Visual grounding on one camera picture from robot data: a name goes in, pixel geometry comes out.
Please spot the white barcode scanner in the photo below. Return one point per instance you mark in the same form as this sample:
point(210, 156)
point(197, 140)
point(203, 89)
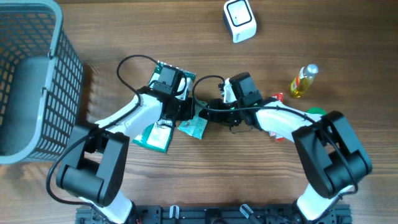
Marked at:
point(239, 20)

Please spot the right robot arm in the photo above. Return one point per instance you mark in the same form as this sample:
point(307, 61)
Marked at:
point(332, 156)

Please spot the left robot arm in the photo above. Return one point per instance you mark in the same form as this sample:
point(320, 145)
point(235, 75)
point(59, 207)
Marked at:
point(92, 166)

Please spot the grey plastic mesh basket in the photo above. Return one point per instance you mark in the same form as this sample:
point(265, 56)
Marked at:
point(41, 82)

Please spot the green 3M gloves package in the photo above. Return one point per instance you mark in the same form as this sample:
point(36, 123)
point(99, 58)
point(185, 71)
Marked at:
point(158, 136)

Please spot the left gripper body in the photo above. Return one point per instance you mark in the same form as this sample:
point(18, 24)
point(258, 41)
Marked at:
point(182, 110)

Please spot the mint green sachet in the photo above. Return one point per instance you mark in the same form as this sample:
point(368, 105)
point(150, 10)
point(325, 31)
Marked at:
point(194, 127)

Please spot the yellow Vim dish soap bottle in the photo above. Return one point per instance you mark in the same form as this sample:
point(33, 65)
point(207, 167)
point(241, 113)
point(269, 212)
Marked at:
point(303, 80)

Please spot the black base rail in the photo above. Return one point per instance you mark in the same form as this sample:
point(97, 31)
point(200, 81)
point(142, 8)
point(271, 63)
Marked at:
point(276, 213)

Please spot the red snack stick wrapper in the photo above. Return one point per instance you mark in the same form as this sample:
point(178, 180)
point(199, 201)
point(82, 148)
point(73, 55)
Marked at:
point(278, 138)

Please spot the green lid white jar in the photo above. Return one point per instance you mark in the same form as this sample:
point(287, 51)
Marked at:
point(316, 110)

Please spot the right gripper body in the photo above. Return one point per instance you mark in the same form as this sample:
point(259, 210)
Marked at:
point(230, 117)

